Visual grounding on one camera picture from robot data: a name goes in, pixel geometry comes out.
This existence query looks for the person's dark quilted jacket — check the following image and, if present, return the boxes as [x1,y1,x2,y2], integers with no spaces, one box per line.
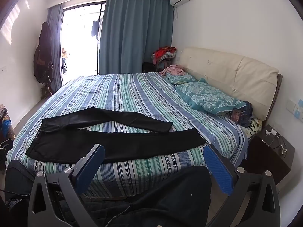
[78,194,135,227]

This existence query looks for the hanging dark garment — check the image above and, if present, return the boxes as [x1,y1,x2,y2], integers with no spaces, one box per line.
[91,19,100,38]

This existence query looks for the small teal floral pillow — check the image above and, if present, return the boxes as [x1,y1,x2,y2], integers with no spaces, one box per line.
[166,72,198,86]

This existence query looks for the wide blue curtain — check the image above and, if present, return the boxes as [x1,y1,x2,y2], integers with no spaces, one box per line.
[99,0,176,75]

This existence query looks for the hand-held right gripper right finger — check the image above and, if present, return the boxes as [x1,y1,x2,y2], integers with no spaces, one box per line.
[203,144,281,227]

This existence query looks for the narrow blue curtain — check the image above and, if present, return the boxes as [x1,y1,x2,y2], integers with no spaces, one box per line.
[46,3,64,93]

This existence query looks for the balcony glass door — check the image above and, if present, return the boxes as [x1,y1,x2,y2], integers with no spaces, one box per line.
[60,1,106,86]

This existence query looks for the dark stool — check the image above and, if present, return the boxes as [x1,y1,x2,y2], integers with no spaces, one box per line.
[156,59,173,72]

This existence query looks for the dark wooden nightstand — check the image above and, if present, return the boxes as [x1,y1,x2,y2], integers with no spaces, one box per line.
[239,125,295,186]

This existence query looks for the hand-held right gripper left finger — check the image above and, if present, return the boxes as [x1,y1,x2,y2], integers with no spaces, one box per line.
[27,144,106,227]

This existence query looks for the black bag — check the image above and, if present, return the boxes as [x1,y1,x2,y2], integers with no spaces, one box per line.
[142,62,158,73]

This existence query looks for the cream padded headboard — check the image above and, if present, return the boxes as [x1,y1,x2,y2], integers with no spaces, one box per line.
[179,47,283,123]

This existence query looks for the large teal floral pillow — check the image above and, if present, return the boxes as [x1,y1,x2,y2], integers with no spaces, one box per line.
[175,78,247,116]

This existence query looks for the pink cloth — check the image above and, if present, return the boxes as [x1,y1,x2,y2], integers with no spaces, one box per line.
[159,64,187,76]

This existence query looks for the bed with striped sheet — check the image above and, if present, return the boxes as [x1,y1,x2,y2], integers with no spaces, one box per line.
[6,72,249,199]

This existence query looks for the pale clothes pile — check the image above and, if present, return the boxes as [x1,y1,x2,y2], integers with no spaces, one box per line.
[0,104,8,123]

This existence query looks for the clothes by balcony door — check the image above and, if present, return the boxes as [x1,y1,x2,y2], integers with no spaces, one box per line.
[61,47,68,75]

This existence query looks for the dark blue garment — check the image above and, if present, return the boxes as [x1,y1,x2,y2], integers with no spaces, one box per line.
[238,100,254,128]

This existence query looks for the yellow floral cloth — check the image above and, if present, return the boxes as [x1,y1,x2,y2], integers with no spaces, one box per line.
[241,118,263,140]

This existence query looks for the charger cable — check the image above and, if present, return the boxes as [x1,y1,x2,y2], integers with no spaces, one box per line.
[272,135,288,156]

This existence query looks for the black pants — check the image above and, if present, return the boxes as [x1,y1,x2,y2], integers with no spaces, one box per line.
[25,107,207,164]

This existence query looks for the red clothes pile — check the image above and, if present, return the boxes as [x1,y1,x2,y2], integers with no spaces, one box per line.
[152,46,177,64]

